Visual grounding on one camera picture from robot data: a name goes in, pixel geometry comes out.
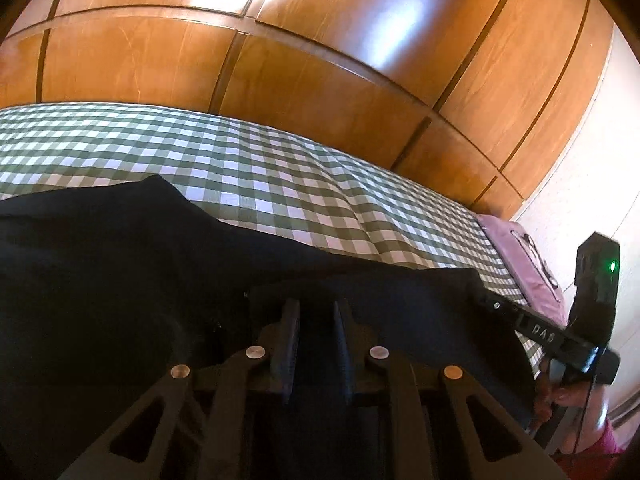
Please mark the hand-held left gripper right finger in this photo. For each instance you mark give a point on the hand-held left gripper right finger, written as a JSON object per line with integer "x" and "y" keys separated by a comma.
{"x": 342, "y": 345}

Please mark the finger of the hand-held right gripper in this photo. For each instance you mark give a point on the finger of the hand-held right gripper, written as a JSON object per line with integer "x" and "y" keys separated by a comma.
{"x": 495, "y": 305}

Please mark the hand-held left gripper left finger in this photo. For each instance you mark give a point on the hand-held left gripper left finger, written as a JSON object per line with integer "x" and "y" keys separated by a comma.
{"x": 289, "y": 340}

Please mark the black pants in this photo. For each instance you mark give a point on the black pants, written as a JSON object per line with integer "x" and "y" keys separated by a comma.
{"x": 100, "y": 285}

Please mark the person's right forearm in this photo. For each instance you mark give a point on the person's right forearm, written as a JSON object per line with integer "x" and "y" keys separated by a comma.
{"x": 607, "y": 435}

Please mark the person's right hand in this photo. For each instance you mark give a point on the person's right hand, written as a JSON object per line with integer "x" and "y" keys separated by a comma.
{"x": 570, "y": 397}

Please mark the pink cat print pillow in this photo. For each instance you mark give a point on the pink cat print pillow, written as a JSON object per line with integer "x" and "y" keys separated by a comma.
{"x": 520, "y": 255}

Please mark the green checkered bedsheet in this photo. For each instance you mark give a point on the green checkered bedsheet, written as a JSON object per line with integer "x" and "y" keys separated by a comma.
{"x": 250, "y": 170}

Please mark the wooden wardrobe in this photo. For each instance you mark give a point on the wooden wardrobe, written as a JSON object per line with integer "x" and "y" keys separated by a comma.
{"x": 300, "y": 60}

